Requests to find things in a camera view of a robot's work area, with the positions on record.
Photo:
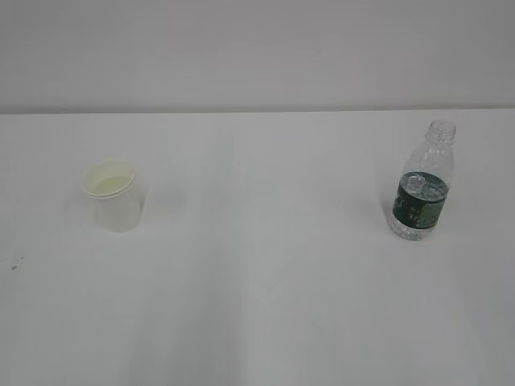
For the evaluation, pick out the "white paper cup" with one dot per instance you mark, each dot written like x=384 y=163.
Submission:
x=112 y=187

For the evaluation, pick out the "clear water bottle green label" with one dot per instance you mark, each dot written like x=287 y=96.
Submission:
x=424 y=184

